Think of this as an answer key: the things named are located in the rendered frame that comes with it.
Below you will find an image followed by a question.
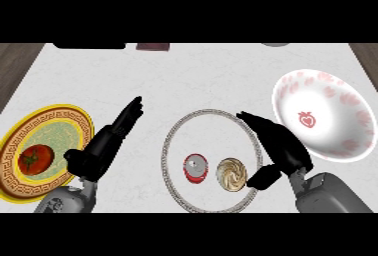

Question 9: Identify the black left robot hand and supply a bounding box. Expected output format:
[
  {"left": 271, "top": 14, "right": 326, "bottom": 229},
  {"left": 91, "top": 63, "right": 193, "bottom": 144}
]
[{"left": 64, "top": 96, "right": 145, "bottom": 183}]

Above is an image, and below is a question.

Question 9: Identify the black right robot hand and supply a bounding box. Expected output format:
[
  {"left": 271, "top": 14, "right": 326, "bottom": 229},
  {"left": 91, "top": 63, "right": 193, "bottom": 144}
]
[{"left": 235, "top": 111, "right": 315, "bottom": 191}]

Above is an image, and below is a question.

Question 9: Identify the white bowl with pink hearts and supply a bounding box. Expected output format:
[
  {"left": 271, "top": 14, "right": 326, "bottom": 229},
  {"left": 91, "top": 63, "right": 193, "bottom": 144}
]
[{"left": 271, "top": 68, "right": 378, "bottom": 164}]

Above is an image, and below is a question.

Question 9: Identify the cream swirl cupcake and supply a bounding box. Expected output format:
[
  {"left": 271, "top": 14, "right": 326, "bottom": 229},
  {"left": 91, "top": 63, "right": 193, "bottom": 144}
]
[{"left": 216, "top": 157, "right": 250, "bottom": 193}]

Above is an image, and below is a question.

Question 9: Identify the white round placemat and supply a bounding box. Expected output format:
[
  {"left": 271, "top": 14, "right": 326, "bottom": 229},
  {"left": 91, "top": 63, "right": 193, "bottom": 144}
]
[{"left": 162, "top": 108, "right": 265, "bottom": 214}]

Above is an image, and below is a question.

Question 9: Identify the yellow patterned plate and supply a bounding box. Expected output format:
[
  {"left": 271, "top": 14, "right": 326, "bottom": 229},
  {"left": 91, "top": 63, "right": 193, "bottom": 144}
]
[{"left": 0, "top": 103, "right": 97, "bottom": 204}]

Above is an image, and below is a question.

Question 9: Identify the red tomato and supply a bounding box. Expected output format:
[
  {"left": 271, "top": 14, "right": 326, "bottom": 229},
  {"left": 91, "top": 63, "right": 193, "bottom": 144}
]
[{"left": 17, "top": 144, "right": 57, "bottom": 177}]

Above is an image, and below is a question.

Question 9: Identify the red can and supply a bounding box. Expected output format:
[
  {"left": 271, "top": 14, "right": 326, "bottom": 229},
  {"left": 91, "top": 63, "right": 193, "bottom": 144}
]
[{"left": 182, "top": 153, "right": 210, "bottom": 185}]

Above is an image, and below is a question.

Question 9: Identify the dark red box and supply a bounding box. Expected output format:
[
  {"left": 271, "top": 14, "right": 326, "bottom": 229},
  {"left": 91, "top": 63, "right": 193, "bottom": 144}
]
[{"left": 137, "top": 42, "right": 172, "bottom": 52}]

